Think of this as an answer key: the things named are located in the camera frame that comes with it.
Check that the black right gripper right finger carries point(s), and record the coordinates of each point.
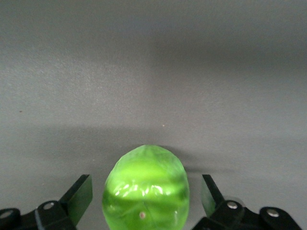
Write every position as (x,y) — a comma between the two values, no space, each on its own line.
(230,215)

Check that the green apple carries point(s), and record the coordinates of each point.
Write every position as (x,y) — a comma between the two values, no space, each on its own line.
(146,182)

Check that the dark grey table mat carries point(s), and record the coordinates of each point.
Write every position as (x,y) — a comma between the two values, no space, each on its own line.
(144,72)

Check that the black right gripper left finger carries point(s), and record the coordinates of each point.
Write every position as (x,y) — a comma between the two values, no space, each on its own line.
(72,203)

